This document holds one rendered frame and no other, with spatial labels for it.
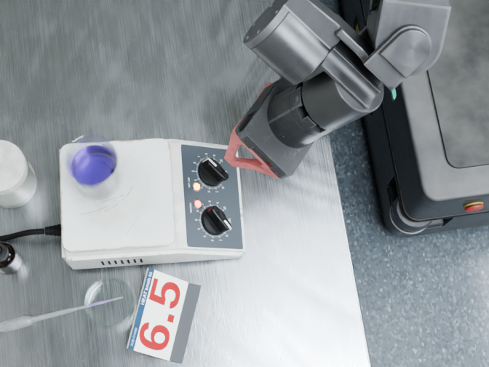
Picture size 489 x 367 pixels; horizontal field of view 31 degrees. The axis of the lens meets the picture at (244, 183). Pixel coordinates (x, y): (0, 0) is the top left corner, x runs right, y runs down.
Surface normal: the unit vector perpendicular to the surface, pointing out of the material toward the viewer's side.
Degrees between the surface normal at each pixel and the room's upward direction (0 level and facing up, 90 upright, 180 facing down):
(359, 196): 0
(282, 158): 30
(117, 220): 0
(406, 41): 42
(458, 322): 0
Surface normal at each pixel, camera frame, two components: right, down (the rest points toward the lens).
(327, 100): -0.71, 0.37
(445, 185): 0.05, -0.27
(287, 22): 0.33, 0.05
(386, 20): -0.01, 0.44
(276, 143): 0.54, -0.27
